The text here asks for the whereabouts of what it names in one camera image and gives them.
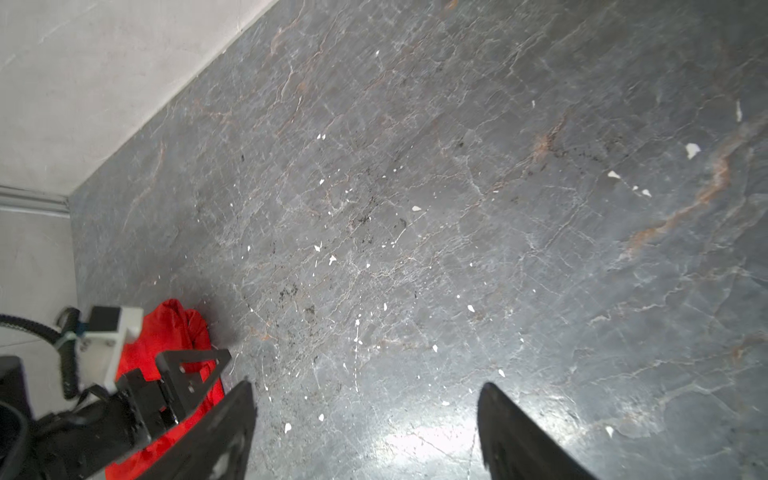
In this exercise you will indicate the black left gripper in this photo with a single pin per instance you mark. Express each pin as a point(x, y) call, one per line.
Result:
point(81, 442)

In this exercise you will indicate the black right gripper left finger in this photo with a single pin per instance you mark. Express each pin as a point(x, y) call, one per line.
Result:
point(218, 446)

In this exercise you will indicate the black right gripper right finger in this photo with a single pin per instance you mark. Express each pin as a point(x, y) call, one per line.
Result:
point(513, 446)

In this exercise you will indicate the red t-shirt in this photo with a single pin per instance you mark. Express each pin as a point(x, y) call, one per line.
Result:
point(168, 327)

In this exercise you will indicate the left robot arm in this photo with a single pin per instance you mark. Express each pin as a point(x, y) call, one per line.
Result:
point(17, 420)

